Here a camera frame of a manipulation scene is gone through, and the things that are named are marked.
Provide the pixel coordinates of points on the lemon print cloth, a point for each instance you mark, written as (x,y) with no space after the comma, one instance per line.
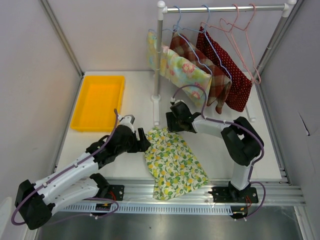
(175,168)

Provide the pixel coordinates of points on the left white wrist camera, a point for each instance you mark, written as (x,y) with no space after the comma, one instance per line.
(127,120)

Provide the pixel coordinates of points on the metal clothes rack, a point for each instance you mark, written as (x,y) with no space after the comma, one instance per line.
(286,9)

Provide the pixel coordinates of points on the red polka dot skirt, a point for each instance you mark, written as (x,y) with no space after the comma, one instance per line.
(240,90)

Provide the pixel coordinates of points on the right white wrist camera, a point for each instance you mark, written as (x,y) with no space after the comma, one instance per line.
(175,101)

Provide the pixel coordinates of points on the white slotted cable duct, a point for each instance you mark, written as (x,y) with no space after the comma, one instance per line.
(139,208)

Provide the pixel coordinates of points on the pastel floral skirt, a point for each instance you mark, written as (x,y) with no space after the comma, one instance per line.
(182,72)

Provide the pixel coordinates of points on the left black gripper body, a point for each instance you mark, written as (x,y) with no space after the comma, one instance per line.
(130,146)

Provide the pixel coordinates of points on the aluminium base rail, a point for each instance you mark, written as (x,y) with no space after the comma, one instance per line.
(272,193)

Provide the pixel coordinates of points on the blue wire hanger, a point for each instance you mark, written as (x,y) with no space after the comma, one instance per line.
(184,48)
(210,43)

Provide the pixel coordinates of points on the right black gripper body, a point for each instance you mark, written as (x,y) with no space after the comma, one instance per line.
(176,123)

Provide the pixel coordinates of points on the blue wire hanger right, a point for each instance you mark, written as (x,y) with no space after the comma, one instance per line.
(210,43)

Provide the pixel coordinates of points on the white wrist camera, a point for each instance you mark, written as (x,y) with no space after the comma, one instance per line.
(175,101)
(127,120)

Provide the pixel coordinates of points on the yellow plastic tray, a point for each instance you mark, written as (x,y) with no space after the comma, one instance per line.
(99,96)

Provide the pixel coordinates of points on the red plaid skirt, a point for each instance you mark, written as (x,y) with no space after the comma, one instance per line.
(220,83)

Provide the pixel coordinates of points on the blue wire hanger left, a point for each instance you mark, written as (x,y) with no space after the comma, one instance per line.
(184,48)

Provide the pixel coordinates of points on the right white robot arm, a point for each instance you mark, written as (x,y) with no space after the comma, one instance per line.
(242,142)

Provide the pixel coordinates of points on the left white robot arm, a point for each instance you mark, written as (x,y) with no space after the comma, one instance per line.
(37,202)

